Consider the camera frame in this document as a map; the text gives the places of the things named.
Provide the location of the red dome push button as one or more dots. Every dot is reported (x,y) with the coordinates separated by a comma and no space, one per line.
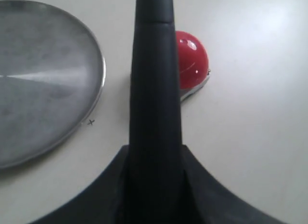
(194,68)

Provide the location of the yellow black claw hammer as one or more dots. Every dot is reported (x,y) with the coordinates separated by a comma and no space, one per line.
(155,169)

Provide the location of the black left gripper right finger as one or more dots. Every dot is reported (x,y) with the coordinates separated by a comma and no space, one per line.
(212,203)

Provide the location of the round stainless steel plate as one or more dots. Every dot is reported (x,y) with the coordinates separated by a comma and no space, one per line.
(52,73)

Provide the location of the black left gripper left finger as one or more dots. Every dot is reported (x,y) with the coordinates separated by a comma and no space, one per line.
(102,202)

